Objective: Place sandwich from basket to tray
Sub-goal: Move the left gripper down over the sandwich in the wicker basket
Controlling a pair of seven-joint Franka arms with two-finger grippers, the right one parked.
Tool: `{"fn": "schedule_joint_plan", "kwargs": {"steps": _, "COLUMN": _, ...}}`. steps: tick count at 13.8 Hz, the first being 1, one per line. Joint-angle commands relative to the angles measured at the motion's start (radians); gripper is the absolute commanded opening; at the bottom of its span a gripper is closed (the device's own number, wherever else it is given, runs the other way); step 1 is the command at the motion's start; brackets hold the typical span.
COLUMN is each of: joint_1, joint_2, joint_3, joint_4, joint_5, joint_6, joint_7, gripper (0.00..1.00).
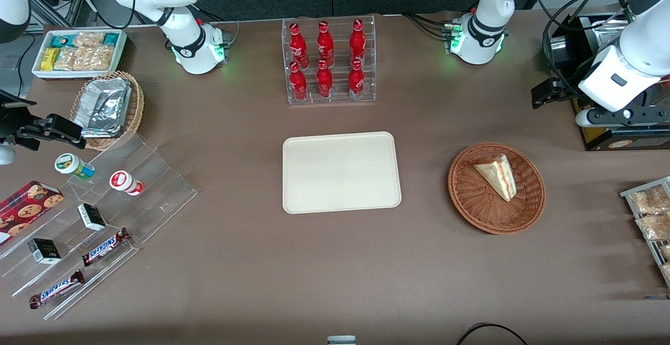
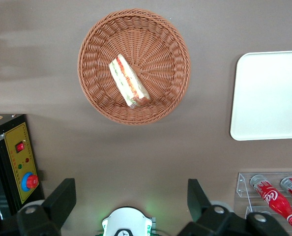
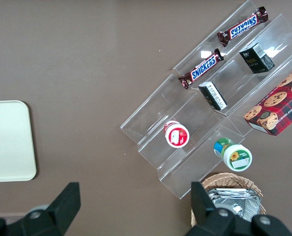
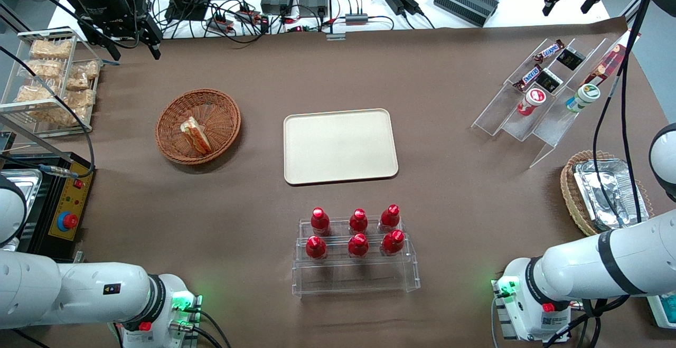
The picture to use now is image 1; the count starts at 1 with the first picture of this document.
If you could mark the steel warmer pan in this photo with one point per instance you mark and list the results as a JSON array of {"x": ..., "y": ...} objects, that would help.
[{"x": 607, "y": 30}]

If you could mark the clear cracker snack bag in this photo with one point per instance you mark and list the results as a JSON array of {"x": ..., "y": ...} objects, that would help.
[
  {"x": 99, "y": 58},
  {"x": 69, "y": 58},
  {"x": 89, "y": 40}
]

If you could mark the yellow snack packet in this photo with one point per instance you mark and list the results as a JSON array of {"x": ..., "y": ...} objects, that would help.
[{"x": 48, "y": 59}]

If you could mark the small black white box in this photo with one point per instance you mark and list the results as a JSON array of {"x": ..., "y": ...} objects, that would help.
[
  {"x": 44, "y": 251},
  {"x": 91, "y": 216}
]

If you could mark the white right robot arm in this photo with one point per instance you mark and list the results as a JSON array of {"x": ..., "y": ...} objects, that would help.
[{"x": 180, "y": 25}]

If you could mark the beige plastic tray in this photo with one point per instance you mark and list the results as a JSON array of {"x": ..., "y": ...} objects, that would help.
[{"x": 340, "y": 173}]

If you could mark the light wicker basket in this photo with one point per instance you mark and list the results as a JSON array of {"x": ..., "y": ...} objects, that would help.
[{"x": 136, "y": 109}]

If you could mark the red lid yogurt cup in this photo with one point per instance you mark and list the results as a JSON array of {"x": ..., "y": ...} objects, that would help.
[{"x": 123, "y": 181}]

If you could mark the red cola bottle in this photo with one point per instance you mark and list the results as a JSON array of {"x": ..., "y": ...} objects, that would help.
[
  {"x": 298, "y": 46},
  {"x": 324, "y": 80},
  {"x": 356, "y": 80},
  {"x": 357, "y": 41},
  {"x": 298, "y": 83},
  {"x": 325, "y": 44}
]

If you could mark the brown wicker round basket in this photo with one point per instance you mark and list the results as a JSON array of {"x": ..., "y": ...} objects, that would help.
[{"x": 481, "y": 209}]

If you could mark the clear acrylic stepped display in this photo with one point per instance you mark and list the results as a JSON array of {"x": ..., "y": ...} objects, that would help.
[{"x": 157, "y": 188}]

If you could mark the triangular sandwich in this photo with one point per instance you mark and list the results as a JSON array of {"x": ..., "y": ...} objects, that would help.
[{"x": 498, "y": 177}]

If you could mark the silver foil pack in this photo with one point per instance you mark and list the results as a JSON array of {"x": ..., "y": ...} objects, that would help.
[
  {"x": 102, "y": 105},
  {"x": 102, "y": 134}
]

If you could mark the clear fried snack bag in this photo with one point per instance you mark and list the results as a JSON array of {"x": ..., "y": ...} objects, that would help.
[
  {"x": 654, "y": 226},
  {"x": 650, "y": 201},
  {"x": 667, "y": 270},
  {"x": 666, "y": 252}
]

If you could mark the clear acrylic bottle rack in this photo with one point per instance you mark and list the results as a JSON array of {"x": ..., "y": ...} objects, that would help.
[{"x": 337, "y": 96}]

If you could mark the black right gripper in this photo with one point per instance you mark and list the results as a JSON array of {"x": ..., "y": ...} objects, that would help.
[{"x": 11, "y": 121}]

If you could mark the green lid yogurt cup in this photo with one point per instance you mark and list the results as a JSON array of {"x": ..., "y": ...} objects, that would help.
[{"x": 70, "y": 165}]

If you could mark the black food warmer appliance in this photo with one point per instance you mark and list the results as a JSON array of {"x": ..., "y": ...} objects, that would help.
[{"x": 623, "y": 140}]

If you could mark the teal snack packet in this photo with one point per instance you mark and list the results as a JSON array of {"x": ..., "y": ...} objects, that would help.
[
  {"x": 63, "y": 40},
  {"x": 111, "y": 39}
]

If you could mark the grey device edge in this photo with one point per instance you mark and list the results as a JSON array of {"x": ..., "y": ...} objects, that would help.
[{"x": 341, "y": 340}]

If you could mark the red chocolate cookie box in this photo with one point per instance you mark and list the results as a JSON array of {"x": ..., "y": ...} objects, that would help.
[{"x": 26, "y": 210}]

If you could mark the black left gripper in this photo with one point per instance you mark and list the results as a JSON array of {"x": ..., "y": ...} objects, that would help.
[{"x": 566, "y": 87}]

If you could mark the white rectangular snack bin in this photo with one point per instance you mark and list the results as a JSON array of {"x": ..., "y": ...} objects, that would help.
[{"x": 39, "y": 73}]

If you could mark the brown snickers bar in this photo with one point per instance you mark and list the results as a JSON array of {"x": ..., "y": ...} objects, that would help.
[
  {"x": 104, "y": 247},
  {"x": 56, "y": 289}
]

